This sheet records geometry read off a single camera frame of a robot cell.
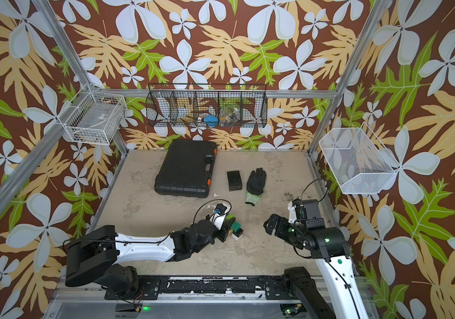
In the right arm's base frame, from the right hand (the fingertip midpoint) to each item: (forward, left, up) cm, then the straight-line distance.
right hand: (271, 227), depth 70 cm
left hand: (+7, +14, -5) cm, 16 cm away
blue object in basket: (+49, +23, +10) cm, 55 cm away
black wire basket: (+58, +23, +13) cm, 64 cm away
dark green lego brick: (+3, +13, -6) cm, 14 cm away
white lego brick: (0, +12, -10) cm, 16 cm away
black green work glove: (+30, +2, -16) cm, 34 cm away
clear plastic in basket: (+56, +15, +9) cm, 59 cm away
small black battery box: (+32, +12, -14) cm, 37 cm away
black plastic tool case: (+36, +37, -10) cm, 53 cm away
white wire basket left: (+43, +74, +17) cm, 87 cm away
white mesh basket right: (+25, -38, +8) cm, 46 cm away
